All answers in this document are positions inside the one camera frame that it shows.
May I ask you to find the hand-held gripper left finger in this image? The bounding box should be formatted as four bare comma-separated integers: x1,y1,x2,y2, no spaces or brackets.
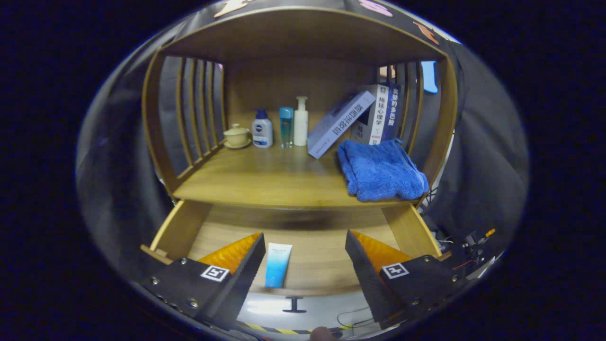
137,232,267,332

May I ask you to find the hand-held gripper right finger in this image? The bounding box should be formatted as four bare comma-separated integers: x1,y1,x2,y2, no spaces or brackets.
345,230,467,331

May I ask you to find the blue and white cosmetic tube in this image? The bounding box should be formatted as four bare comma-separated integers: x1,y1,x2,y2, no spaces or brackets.
265,242,293,288

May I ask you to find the wooden drawer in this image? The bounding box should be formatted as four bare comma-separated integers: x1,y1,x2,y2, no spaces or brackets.
141,199,453,298

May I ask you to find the black drawer knob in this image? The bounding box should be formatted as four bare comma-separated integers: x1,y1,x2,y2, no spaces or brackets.
283,296,307,314

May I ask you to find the wooden countertop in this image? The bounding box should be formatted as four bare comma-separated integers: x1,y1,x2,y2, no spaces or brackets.
173,140,429,210

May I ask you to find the wooden cabinet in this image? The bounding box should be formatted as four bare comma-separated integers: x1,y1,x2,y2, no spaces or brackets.
141,6,459,296

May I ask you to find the yellow and black floor tape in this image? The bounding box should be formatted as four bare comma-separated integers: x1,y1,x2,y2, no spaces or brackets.
237,322,353,335

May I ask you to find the blue folded towel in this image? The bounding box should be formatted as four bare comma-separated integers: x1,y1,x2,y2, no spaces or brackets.
337,138,430,203

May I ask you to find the black device with orange tip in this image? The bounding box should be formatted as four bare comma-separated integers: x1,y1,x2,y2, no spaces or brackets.
438,228,497,278

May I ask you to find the cream lidded tea cup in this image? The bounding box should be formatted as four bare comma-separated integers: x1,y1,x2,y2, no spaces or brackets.
223,123,252,150

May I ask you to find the white bottle with blue cap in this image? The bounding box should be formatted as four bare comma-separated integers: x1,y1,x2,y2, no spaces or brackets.
251,109,274,149

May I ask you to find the lavender book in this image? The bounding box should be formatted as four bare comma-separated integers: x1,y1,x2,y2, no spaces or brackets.
307,90,376,160

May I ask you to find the blue glass bottle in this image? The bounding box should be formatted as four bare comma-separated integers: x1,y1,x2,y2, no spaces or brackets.
279,107,294,149

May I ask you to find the white pump bottle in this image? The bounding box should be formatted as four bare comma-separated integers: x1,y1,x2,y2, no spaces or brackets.
293,96,309,147

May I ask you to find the white spine book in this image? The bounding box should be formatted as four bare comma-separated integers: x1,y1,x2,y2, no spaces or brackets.
350,84,390,145

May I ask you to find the dark blue book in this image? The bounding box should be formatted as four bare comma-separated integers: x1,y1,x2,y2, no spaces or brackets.
380,84,402,143

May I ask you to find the black floor cable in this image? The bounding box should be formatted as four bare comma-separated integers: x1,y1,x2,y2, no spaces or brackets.
337,305,374,330

